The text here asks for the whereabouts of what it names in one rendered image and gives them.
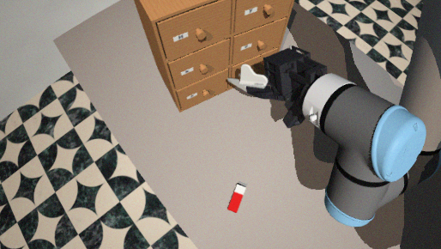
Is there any brown wooden chest of drawers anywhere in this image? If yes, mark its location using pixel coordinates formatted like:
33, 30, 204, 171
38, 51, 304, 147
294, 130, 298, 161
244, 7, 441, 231
134, 0, 294, 112

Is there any brown wooden drawer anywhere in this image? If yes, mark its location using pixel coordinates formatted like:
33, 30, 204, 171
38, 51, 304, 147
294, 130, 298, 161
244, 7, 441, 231
232, 17, 287, 64
167, 38, 230, 89
176, 69, 228, 110
233, 0, 292, 33
231, 48, 278, 80
155, 0, 232, 60

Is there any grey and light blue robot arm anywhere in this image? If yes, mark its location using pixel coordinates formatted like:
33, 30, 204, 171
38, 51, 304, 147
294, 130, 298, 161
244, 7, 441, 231
283, 0, 441, 227

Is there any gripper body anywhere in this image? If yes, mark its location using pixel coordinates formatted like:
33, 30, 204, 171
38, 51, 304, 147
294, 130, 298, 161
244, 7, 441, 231
263, 46, 327, 110

